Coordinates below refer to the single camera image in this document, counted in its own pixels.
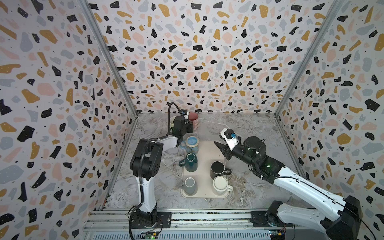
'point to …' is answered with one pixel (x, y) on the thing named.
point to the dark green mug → (190, 162)
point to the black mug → (217, 168)
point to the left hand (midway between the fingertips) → (191, 119)
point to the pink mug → (193, 117)
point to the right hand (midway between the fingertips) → (217, 136)
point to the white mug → (220, 185)
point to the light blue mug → (191, 144)
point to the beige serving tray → (203, 176)
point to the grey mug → (189, 185)
